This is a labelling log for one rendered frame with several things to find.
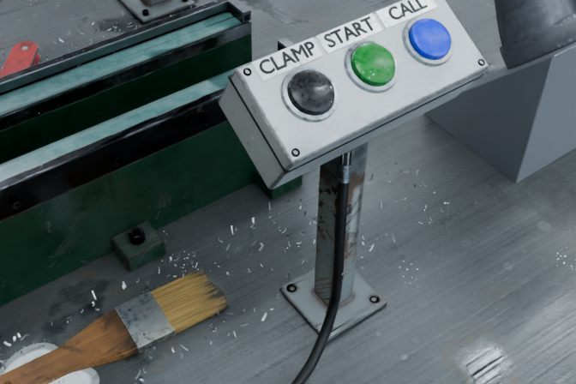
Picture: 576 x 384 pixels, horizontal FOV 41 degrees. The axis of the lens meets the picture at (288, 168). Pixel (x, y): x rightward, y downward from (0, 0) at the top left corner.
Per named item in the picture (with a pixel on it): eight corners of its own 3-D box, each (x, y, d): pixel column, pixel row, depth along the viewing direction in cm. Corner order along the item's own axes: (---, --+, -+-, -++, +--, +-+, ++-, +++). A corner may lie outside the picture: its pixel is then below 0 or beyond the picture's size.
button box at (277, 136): (268, 193, 50) (293, 165, 45) (214, 101, 51) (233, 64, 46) (457, 98, 57) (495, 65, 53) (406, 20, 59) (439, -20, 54)
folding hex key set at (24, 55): (18, 53, 96) (15, 40, 95) (44, 53, 96) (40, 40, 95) (-3, 96, 90) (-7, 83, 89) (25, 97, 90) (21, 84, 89)
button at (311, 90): (297, 130, 48) (306, 118, 46) (273, 90, 48) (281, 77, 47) (335, 112, 49) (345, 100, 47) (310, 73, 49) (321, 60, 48)
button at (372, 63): (359, 101, 50) (370, 89, 48) (335, 63, 50) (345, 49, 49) (393, 85, 51) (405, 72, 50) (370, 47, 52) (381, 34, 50)
